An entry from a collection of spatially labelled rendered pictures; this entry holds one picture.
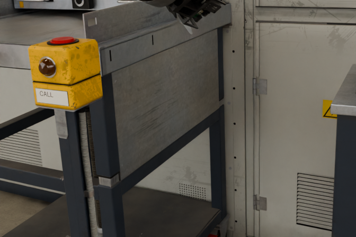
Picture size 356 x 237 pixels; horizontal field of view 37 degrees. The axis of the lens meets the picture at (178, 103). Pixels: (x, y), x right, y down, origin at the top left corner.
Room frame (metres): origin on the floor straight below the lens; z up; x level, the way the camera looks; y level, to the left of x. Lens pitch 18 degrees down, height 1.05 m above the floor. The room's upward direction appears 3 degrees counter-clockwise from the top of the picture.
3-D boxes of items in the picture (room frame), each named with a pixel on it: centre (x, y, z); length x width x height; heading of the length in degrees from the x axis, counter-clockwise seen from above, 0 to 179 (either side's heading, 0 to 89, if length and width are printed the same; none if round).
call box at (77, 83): (0.82, 0.18, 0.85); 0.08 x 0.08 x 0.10; 62
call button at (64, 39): (0.82, 0.18, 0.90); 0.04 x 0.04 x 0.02
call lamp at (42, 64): (0.78, 0.20, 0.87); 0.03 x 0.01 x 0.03; 62
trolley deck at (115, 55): (1.47, 0.26, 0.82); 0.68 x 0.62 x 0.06; 152
